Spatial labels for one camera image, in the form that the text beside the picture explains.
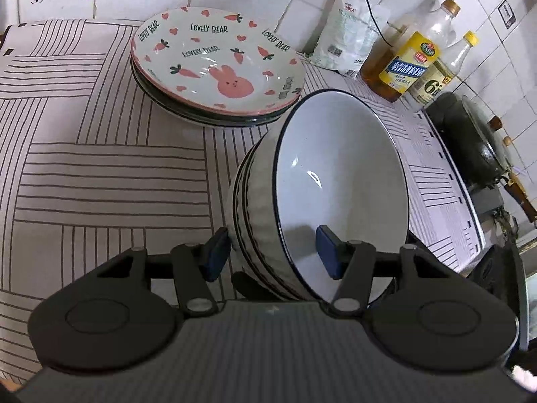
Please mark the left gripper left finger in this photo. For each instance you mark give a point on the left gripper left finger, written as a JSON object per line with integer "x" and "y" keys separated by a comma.
{"x": 195, "y": 266}

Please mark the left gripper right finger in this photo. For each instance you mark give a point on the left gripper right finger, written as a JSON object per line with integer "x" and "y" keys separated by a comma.
{"x": 352, "y": 263}

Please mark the white black-rimmed plate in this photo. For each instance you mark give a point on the white black-rimmed plate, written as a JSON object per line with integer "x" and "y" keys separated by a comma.
{"x": 218, "y": 117}

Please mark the pink bunny carrot plate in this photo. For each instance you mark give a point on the pink bunny carrot plate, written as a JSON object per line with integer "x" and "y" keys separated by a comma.
{"x": 217, "y": 61}

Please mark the large white ribbed bowl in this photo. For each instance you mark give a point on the large white ribbed bowl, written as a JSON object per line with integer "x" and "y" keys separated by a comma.
{"x": 242, "y": 245}

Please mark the black wok with lid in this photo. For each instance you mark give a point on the black wok with lid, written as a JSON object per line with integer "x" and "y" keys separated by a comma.
{"x": 475, "y": 145}

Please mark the striped patterned table mat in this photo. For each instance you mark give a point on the striped patterned table mat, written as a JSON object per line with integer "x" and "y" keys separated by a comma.
{"x": 91, "y": 166}

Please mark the yellow label cooking wine bottle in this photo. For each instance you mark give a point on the yellow label cooking wine bottle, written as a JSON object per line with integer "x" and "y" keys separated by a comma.
{"x": 391, "y": 73}

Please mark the white vinegar bottle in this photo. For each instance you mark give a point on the white vinegar bottle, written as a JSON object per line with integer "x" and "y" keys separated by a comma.
{"x": 439, "y": 74}

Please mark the white salt bag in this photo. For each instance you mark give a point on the white salt bag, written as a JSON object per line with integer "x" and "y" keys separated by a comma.
{"x": 348, "y": 35}

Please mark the right wall sticker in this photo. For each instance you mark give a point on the right wall sticker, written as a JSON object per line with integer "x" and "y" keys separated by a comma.
{"x": 507, "y": 14}

